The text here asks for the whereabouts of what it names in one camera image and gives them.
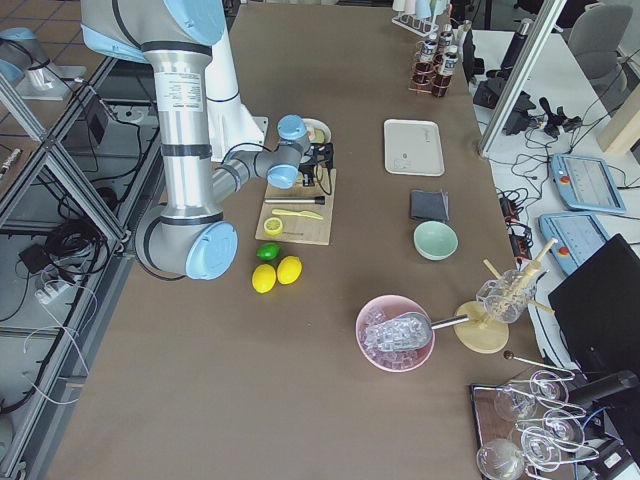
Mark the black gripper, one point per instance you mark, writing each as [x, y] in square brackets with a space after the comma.
[305, 176]

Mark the bread slice with egg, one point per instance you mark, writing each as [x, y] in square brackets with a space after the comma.
[317, 136]

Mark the white round plate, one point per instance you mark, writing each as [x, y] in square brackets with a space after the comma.
[311, 122]

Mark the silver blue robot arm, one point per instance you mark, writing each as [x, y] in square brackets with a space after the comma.
[189, 235]

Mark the cream serving tray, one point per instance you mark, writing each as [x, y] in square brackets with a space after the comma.
[413, 147]

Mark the wine glass rack tray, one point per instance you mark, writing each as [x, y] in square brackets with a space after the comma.
[527, 428]

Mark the yellow plastic knife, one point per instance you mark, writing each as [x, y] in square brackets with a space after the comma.
[294, 213]

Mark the wooden cutting board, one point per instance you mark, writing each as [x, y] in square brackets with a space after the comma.
[298, 229]

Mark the half lemon slice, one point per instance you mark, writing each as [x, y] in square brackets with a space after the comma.
[273, 226]

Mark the green lime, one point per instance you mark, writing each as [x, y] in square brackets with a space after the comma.
[268, 251]

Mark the yellow lemon far one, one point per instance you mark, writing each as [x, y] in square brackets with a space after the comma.
[289, 270]

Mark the yellow lemon near lime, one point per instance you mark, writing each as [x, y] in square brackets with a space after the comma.
[264, 278]

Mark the grey folded cloth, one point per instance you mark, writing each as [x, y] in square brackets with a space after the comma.
[429, 206]

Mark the mint green bowl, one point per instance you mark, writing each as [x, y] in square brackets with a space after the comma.
[435, 240]

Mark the pink bowl of ice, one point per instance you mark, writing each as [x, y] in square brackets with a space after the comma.
[379, 310]

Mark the dark sauce bottle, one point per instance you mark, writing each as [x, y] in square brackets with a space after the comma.
[445, 72]

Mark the steel ice scoop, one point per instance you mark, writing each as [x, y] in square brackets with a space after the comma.
[409, 331]

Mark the white cup rack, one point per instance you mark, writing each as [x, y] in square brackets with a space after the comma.
[420, 17]

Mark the glass mug on stand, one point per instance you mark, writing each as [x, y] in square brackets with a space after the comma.
[506, 298]

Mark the wooden mug tree stand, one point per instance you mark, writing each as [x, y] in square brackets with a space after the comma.
[482, 333]

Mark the blue teach pendant near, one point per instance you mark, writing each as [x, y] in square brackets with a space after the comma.
[579, 235]

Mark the blue teach pendant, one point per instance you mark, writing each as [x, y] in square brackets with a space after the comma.
[579, 235]
[585, 183]

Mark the blue teach pendant far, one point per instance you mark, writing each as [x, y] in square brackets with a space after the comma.
[585, 183]

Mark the black laptop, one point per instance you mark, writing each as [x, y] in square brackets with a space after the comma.
[597, 308]

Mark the white camera pole base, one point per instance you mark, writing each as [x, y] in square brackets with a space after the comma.
[229, 121]

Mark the copper wire bottle rack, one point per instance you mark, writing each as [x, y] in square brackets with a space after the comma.
[424, 68]

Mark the aluminium frame post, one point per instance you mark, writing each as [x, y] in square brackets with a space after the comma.
[538, 35]

